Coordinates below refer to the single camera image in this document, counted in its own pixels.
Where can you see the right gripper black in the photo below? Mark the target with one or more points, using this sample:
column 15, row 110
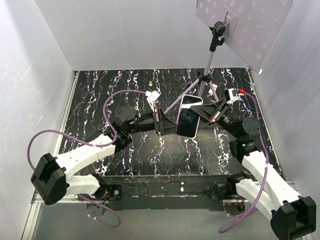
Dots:
column 212, row 112

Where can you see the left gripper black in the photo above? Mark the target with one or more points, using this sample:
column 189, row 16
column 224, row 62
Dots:
column 163, row 125

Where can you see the black smartphone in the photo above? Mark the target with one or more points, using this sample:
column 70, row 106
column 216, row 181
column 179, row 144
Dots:
column 188, row 117

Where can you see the pink phone case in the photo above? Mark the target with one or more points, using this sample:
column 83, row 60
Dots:
column 189, row 117

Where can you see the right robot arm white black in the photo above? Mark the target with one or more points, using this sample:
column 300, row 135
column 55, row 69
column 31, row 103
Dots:
column 291, row 215

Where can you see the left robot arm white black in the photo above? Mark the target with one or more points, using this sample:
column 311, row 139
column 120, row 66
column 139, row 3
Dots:
column 55, row 176

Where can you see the tripod stand silver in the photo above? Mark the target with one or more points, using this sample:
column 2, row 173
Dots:
column 218, row 38

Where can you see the perforated white board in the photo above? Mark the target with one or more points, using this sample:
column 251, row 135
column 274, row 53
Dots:
column 251, row 26

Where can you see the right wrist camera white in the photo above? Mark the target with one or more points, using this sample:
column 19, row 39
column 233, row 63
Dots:
column 233, row 94

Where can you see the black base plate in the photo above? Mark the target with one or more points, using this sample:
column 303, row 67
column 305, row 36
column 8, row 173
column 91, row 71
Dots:
column 161, row 192

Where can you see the aluminium rail frame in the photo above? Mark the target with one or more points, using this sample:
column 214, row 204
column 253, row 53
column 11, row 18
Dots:
column 171, row 138

